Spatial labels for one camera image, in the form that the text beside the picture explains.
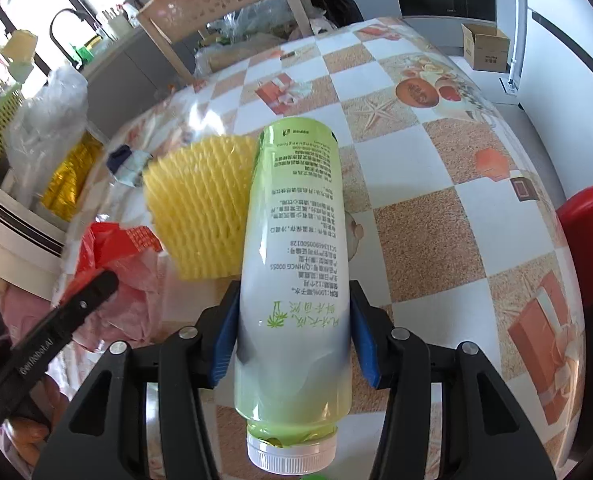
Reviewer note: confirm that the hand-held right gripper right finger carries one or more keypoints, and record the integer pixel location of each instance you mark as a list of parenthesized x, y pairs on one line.
[(366, 345)]

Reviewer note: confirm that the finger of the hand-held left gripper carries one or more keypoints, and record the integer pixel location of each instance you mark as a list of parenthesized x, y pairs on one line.
[(51, 340)]

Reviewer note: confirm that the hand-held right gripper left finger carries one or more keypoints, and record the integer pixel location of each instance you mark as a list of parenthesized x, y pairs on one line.
[(224, 345)]

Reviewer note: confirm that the light green plastic bottle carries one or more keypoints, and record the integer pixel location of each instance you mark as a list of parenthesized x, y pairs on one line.
[(291, 260)]

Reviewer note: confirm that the red plastic bag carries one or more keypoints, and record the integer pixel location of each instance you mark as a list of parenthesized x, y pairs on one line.
[(121, 245)]

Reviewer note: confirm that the blue teal wrapper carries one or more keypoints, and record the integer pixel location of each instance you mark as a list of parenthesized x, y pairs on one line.
[(129, 167)]

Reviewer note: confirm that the person's left hand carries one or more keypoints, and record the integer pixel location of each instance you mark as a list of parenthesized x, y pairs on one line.
[(36, 425)]

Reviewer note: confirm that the yellow foam fruit net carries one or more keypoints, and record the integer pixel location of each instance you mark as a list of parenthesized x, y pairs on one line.
[(201, 210)]

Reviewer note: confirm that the checkered patterned tablecloth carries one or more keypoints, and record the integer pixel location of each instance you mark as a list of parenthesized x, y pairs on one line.
[(426, 210)]

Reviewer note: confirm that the gold foil bag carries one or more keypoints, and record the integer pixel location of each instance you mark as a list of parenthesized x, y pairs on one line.
[(71, 180)]

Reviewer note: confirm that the clear plastic bag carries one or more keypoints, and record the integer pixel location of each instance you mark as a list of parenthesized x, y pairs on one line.
[(51, 110)]

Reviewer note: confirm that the red plastic stool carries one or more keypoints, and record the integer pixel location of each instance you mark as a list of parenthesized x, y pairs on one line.
[(591, 220)]

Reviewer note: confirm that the black kitchen faucet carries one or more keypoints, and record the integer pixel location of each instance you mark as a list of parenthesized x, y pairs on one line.
[(59, 25)]

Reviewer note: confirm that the small cardboard box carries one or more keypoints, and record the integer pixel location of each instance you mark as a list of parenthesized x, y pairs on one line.
[(491, 50)]

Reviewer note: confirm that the plastic bag on chair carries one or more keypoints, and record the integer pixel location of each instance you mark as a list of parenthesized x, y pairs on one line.
[(246, 25)]

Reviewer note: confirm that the white standing pole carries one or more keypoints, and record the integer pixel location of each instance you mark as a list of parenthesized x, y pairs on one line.
[(513, 35)]

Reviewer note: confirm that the white refrigerator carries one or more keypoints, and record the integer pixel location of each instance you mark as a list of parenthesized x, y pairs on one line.
[(566, 35)]

